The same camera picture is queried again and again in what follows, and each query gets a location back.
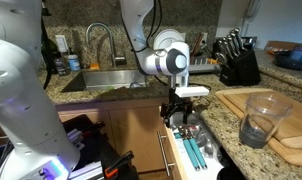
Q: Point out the black orange clamp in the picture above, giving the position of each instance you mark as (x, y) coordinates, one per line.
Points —
(91, 128)
(119, 163)

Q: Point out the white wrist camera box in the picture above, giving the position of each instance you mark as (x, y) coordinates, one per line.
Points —
(191, 91)

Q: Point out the stainless steel sink basin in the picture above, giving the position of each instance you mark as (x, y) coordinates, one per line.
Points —
(107, 78)

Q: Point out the black tool case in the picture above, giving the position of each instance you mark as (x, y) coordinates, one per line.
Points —
(97, 146)

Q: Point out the black knife block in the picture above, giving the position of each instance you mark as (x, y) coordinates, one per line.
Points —
(244, 70)

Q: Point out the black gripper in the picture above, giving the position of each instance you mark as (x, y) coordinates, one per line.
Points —
(175, 107)

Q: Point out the white plate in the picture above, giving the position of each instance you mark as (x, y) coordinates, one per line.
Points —
(167, 36)

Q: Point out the dark glass bottle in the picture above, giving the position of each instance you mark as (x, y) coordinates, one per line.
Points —
(51, 63)

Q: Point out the grey dish rack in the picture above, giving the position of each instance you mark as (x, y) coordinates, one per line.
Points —
(204, 68)

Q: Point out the white wall outlet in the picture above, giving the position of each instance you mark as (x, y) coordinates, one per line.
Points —
(61, 43)

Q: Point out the steel kitchen scissors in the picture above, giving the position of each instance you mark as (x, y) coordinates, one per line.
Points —
(221, 58)

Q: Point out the steel kitchen faucet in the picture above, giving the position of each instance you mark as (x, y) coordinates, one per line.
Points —
(113, 50)

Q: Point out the small bottle blue label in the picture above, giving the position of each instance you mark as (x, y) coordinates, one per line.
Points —
(74, 63)

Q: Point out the black round measuring cup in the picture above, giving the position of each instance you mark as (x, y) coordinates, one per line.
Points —
(229, 175)

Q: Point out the wooden kitchen drawer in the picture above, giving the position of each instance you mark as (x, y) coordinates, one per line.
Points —
(178, 163)

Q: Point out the large wooden cutting board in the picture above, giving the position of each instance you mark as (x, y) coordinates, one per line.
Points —
(287, 154)

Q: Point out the brown wooden board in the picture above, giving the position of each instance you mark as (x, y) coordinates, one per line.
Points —
(274, 46)

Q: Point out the wooden cabinet front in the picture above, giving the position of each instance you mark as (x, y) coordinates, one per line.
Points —
(134, 133)

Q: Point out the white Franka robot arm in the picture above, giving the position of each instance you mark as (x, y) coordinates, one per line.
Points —
(21, 100)

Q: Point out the orange sponge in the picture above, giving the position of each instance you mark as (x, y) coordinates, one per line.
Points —
(94, 66)

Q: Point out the clear drinking glass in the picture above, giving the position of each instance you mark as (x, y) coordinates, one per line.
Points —
(257, 133)

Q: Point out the small clear bottle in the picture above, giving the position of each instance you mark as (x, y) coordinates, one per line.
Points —
(61, 66)

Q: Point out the green round scrubber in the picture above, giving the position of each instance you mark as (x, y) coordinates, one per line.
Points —
(110, 88)

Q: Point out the small wooden cutting board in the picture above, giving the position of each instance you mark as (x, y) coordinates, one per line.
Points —
(301, 116)

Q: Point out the dark blue pan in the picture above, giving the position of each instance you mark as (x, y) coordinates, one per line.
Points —
(291, 62)

